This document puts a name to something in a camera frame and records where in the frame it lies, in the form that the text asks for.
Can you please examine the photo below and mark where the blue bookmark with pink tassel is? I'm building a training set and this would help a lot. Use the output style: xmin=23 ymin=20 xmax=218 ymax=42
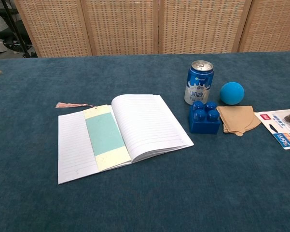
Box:
xmin=55 ymin=102 xmax=132 ymax=173

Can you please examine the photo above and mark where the black office chair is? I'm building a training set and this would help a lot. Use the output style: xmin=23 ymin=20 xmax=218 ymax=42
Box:
xmin=0 ymin=8 xmax=34 ymax=55

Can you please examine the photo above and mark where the black tripod stand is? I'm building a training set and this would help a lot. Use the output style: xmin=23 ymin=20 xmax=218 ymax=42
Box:
xmin=1 ymin=0 xmax=38 ymax=58

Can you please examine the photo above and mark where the wicker folding screen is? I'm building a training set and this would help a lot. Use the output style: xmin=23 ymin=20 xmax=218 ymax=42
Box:
xmin=13 ymin=0 xmax=290 ymax=58

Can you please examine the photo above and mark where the open white lined notebook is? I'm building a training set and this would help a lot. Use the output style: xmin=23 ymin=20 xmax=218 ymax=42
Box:
xmin=57 ymin=94 xmax=194 ymax=185

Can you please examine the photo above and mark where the dark blue table mat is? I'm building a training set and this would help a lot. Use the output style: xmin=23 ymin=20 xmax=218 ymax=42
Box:
xmin=0 ymin=50 xmax=290 ymax=232

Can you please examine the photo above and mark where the blue white drink can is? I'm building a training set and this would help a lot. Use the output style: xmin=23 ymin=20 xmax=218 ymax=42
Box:
xmin=183 ymin=60 xmax=215 ymax=105

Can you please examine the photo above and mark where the small blue battery pack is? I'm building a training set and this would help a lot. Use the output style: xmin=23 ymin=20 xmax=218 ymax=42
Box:
xmin=189 ymin=101 xmax=221 ymax=134

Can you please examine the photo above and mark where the blue ball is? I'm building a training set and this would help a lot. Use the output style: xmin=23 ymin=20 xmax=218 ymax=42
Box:
xmin=219 ymin=82 xmax=246 ymax=106

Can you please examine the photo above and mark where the tan cloth piece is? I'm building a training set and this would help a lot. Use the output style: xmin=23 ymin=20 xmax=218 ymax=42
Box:
xmin=216 ymin=105 xmax=262 ymax=137

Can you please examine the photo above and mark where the binder clip retail pack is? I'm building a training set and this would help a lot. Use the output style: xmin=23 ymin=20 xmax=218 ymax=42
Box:
xmin=254 ymin=107 xmax=290 ymax=150

